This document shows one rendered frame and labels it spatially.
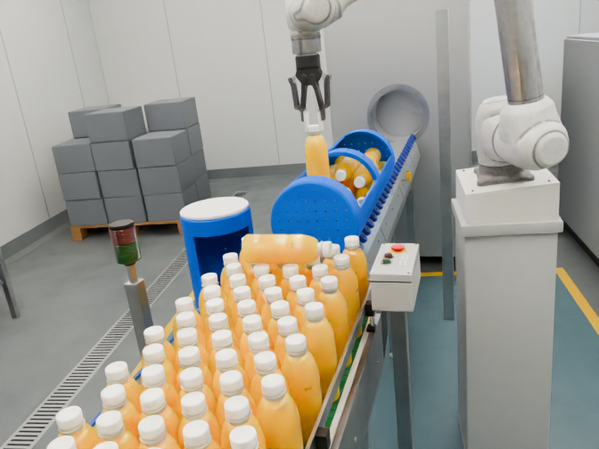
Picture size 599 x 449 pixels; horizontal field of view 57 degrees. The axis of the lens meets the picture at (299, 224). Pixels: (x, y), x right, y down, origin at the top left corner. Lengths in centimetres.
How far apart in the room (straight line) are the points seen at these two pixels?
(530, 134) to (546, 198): 30
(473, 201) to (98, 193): 420
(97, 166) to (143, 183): 46
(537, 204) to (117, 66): 622
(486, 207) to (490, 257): 18
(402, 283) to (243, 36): 581
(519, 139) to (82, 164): 444
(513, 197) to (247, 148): 543
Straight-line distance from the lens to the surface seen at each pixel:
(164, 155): 519
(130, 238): 144
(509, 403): 229
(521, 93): 176
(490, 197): 192
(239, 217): 218
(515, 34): 173
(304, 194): 171
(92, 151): 548
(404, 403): 162
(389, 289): 135
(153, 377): 104
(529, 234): 198
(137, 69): 740
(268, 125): 697
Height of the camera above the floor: 165
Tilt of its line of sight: 19 degrees down
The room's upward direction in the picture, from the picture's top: 6 degrees counter-clockwise
